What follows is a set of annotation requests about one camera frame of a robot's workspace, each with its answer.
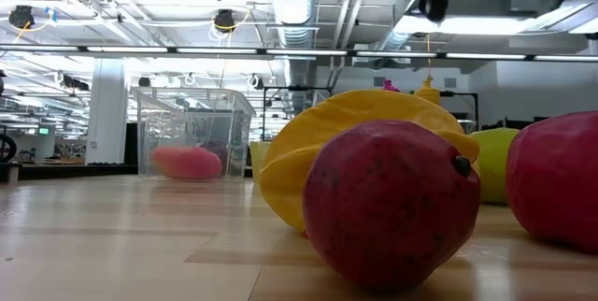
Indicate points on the black frame stand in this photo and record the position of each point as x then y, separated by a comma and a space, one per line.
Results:
460, 94
299, 88

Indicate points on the green exit sign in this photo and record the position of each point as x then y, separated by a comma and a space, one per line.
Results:
44, 130

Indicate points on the small dark red fruit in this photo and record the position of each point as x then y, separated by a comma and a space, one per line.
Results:
388, 207

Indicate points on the dark desk row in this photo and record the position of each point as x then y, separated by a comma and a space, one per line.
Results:
537, 122

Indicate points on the pale green cup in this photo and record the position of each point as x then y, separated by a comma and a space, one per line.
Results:
258, 161

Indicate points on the yellow toy starfruit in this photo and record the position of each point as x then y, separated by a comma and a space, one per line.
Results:
327, 123

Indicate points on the long linear ceiling light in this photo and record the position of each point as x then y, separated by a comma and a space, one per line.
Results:
126, 49

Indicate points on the clear plastic bin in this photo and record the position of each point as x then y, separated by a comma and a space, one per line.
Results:
196, 114

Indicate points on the white column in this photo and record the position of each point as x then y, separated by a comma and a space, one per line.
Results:
107, 104

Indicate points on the black wheel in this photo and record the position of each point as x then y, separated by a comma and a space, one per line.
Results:
7, 148

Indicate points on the yellow squeeze bottle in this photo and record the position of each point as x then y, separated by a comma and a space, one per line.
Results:
427, 95

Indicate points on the red toy apple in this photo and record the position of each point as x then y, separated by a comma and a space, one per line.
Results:
556, 179

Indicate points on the pink squeeze bottle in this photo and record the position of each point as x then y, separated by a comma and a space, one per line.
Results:
390, 87

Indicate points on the yellow-green toy fruit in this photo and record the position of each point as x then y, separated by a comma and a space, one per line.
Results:
497, 165

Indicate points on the wall vent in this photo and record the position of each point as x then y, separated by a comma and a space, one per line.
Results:
379, 81
449, 82

